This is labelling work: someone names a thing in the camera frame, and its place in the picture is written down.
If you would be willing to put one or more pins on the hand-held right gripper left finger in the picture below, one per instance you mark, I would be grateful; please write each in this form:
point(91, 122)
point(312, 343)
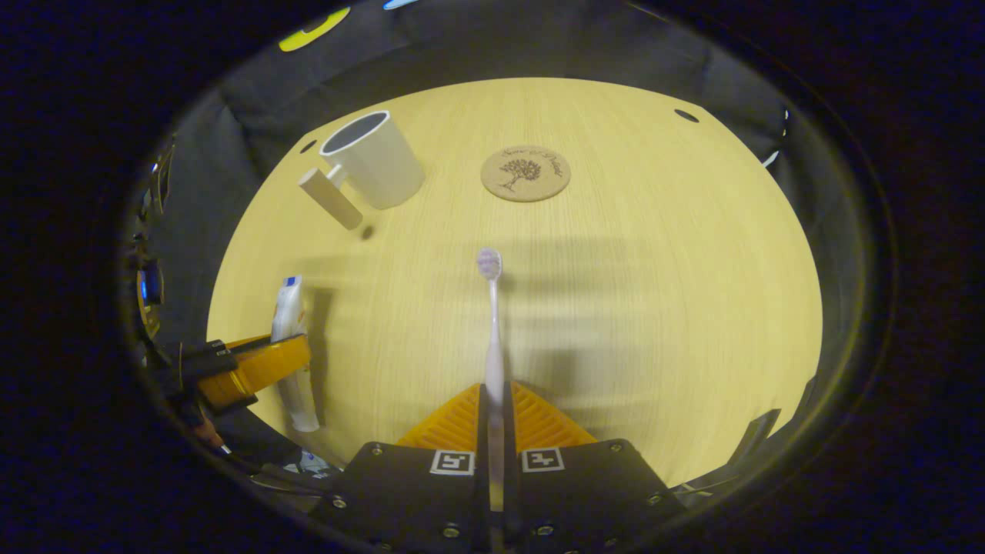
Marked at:
point(408, 492)

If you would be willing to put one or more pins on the round cork coaster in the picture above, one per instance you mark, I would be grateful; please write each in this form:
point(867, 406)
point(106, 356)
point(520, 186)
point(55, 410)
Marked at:
point(525, 174)

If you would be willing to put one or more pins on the wooden desktop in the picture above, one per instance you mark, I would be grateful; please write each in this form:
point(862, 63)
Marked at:
point(654, 308)

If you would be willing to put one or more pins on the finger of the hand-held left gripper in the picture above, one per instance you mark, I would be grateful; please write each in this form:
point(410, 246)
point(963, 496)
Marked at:
point(262, 371)
point(212, 355)

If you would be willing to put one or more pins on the white toothbrush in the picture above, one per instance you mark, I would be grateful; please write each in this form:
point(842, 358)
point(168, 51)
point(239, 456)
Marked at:
point(493, 346)

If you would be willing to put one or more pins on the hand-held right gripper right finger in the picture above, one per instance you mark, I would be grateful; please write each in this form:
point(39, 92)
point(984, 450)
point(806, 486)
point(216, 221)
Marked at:
point(585, 492)

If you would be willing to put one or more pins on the white toothpaste tube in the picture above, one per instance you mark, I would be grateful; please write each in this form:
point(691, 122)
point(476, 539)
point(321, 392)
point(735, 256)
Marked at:
point(287, 312)

